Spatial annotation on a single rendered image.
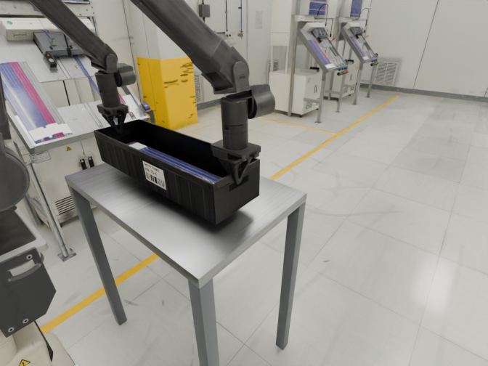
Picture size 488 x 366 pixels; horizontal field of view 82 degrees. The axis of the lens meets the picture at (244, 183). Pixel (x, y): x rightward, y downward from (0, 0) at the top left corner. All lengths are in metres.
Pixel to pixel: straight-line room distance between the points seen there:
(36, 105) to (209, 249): 1.45
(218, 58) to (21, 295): 0.58
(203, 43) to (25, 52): 1.69
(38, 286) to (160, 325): 0.93
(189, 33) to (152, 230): 0.47
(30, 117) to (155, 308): 1.19
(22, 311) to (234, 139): 0.54
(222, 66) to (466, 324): 1.65
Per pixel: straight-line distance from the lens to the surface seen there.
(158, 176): 0.80
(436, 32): 7.05
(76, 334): 1.68
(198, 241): 0.70
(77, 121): 1.90
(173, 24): 0.54
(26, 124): 1.84
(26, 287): 0.70
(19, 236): 0.73
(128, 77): 1.09
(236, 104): 0.59
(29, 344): 0.84
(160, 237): 0.74
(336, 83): 5.81
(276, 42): 4.65
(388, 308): 1.73
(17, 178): 0.45
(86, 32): 0.98
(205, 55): 0.56
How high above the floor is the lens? 1.26
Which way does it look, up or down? 29 degrees down
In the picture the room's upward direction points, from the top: straight up
